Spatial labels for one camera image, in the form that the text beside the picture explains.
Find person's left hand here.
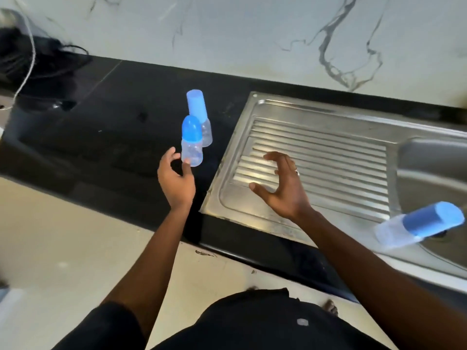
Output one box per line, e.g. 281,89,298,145
158,147,196,210

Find person's right hand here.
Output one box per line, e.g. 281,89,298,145
249,152,314,221

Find baby bottle with round blue cap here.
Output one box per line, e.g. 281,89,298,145
181,115,204,167

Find person's left forearm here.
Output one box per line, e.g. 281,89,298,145
103,202,194,339

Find person's right forearm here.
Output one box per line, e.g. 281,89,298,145
294,208,467,350

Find baby bottle with tall blue cap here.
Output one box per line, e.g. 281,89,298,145
374,201,466,250
186,89,213,148

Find stainless steel sink with drainboard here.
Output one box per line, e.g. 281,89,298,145
199,92,467,294

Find person's black shirt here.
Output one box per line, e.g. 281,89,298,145
52,288,396,350

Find white cord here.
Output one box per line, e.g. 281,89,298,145
0,0,37,111

